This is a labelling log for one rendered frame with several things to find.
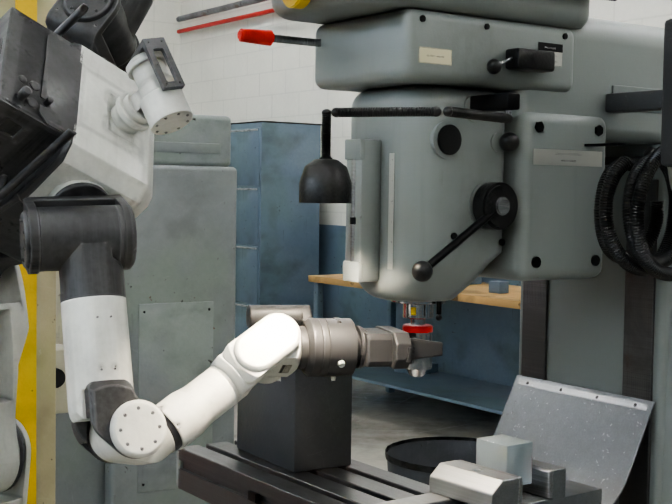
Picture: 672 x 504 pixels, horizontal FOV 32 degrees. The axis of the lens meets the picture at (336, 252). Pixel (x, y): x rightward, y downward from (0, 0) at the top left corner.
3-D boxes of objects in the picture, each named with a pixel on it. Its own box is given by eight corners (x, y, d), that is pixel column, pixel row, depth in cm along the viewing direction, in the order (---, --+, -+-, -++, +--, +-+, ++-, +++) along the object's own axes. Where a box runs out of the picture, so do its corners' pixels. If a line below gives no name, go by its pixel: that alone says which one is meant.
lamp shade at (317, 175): (291, 202, 157) (291, 156, 156) (310, 202, 163) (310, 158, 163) (341, 203, 154) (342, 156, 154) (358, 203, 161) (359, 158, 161)
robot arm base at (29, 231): (25, 299, 160) (27, 230, 154) (15, 247, 170) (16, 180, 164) (133, 292, 166) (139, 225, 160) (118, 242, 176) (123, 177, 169)
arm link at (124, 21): (92, -44, 190) (53, 21, 184) (141, -31, 187) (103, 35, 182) (112, 1, 200) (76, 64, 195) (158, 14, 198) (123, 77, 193)
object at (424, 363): (427, 371, 177) (427, 333, 177) (397, 368, 179) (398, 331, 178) (435, 366, 181) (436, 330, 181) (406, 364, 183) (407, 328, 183)
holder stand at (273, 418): (293, 473, 202) (294, 359, 201) (235, 448, 221) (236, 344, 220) (351, 465, 209) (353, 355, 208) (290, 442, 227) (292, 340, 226)
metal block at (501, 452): (506, 489, 160) (507, 446, 160) (475, 480, 165) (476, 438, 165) (531, 483, 164) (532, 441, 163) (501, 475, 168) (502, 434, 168)
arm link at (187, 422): (248, 403, 164) (142, 487, 155) (220, 411, 173) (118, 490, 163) (206, 342, 163) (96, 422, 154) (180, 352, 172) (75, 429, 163)
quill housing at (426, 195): (414, 306, 166) (418, 81, 164) (332, 295, 182) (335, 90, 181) (512, 301, 176) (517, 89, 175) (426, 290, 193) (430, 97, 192)
